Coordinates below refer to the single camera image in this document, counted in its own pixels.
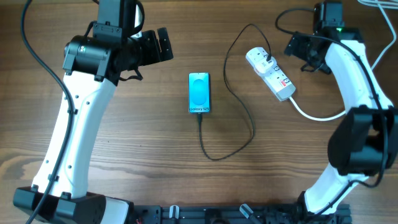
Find Galaxy S25 smartphone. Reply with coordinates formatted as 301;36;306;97
188;73;211;113

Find black USB charging cable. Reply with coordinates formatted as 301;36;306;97
196;23;273;162

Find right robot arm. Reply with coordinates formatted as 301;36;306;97
284;1;397;223

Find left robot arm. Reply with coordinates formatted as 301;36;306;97
13;1;173;223

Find white USB charger plug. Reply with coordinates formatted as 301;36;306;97
254;57;275;74

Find white power strip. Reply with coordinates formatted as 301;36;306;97
246;47;296;101

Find black right camera cable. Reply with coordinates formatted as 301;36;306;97
275;7;390;218

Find black camera cable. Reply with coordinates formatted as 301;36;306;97
275;7;390;218
20;0;77;224

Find white power strip cord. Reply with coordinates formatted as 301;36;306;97
289;0;398;122

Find black left camera cable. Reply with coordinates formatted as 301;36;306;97
20;0;77;224

